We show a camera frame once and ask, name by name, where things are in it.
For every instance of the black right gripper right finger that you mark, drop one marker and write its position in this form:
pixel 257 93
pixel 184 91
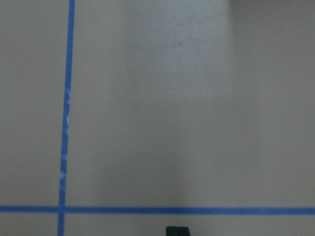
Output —
pixel 183 231

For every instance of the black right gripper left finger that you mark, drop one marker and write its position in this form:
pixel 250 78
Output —
pixel 171 231

